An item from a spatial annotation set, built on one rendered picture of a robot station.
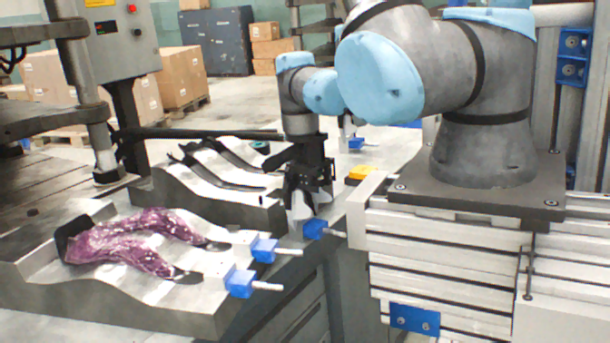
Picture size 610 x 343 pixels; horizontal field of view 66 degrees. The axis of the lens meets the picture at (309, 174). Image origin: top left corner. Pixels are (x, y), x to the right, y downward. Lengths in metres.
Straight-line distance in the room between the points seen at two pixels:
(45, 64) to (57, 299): 4.56
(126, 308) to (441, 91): 0.61
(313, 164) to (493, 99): 0.41
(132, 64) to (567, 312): 1.55
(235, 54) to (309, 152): 7.21
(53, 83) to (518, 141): 5.03
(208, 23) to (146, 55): 6.46
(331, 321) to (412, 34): 0.92
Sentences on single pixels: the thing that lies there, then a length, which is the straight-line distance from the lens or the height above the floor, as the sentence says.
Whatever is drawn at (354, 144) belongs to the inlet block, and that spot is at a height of 0.83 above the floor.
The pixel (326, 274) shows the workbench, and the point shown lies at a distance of 1.25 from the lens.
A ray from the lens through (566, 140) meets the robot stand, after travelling 0.92.
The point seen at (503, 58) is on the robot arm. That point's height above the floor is 1.21.
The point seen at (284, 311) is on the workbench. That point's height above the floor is 0.62.
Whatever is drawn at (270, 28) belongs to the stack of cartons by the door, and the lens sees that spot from 7.83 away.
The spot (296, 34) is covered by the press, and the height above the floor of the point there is 0.86.
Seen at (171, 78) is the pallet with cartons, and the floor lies 0.49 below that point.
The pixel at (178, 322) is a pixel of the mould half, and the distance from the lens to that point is 0.83.
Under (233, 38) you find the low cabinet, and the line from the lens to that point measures 8.07.
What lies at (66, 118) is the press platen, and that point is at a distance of 1.57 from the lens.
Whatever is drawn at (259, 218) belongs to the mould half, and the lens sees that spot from 1.03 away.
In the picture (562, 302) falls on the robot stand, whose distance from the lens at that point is 0.64.
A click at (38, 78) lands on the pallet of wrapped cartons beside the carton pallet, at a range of 5.55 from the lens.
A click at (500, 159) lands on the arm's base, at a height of 1.08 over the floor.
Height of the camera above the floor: 1.32
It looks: 22 degrees down
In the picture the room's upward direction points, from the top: 6 degrees counter-clockwise
